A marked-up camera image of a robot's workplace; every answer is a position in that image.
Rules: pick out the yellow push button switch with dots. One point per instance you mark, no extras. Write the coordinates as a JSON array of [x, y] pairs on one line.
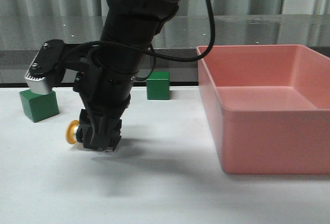
[[74, 133]]

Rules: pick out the small green cube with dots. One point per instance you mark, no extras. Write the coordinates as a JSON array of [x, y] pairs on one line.
[[158, 86]]

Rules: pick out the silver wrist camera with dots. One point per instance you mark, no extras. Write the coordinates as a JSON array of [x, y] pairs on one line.
[[40, 76]]

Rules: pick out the grey stone ledge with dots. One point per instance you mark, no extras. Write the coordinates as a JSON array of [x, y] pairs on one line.
[[22, 36]]

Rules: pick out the large green cube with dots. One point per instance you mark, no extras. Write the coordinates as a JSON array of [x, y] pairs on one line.
[[39, 107]]

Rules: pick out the pink plastic bin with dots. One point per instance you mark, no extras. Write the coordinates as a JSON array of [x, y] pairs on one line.
[[268, 108]]

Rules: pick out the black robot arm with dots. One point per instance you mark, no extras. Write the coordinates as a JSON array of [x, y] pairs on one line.
[[132, 24]]

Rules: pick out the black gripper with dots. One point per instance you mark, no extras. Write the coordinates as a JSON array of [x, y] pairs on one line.
[[106, 81]]

